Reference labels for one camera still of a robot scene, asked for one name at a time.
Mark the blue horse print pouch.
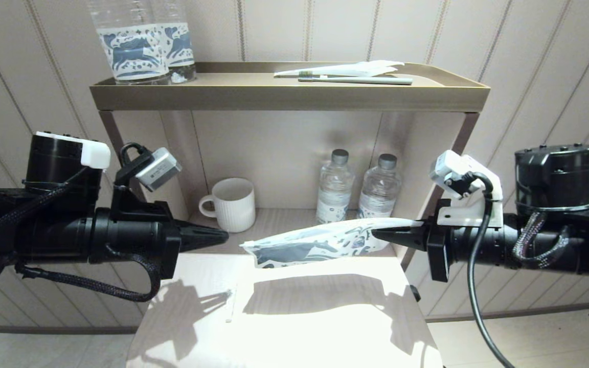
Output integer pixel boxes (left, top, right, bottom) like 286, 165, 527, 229
239, 217, 423, 269

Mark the white ribbed mug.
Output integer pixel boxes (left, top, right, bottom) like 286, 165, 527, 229
198, 177, 257, 234

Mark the small clear water bottle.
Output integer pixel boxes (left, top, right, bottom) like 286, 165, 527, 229
316, 149, 354, 225
355, 153, 403, 220

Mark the brown shelf unit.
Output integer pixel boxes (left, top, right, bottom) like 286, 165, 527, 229
90, 61, 490, 271

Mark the pale green toothbrush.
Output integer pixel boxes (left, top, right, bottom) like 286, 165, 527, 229
298, 72, 414, 86

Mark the white paper wrapper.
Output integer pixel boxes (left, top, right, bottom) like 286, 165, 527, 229
274, 60, 405, 78

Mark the large horse label water bottle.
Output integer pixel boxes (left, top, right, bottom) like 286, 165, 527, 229
150, 0, 197, 84
86, 0, 171, 85

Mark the white right camera bracket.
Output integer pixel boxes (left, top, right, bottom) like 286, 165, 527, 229
437, 164, 504, 228

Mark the black right camera cable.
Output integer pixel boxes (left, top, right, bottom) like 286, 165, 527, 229
466, 173, 516, 368

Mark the black camera cable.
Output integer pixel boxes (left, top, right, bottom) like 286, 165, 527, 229
466, 173, 516, 368
120, 143, 150, 167

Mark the black left camera bracket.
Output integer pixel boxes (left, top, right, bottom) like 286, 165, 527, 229
110, 158, 172, 226

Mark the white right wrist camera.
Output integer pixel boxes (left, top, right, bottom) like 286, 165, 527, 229
430, 150, 484, 200

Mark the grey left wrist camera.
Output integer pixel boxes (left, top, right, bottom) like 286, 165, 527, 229
135, 147, 183, 192

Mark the braided black right arm cable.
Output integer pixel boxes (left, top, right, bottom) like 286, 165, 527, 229
512, 212, 572, 269

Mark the braided black arm cable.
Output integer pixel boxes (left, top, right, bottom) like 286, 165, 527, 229
0, 169, 88, 266
512, 212, 572, 269
16, 248, 162, 303

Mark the braided black left arm cable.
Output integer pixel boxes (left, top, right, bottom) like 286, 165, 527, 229
0, 169, 88, 266
16, 248, 162, 303

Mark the black left camera cable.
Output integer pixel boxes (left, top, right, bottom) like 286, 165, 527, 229
120, 143, 150, 167

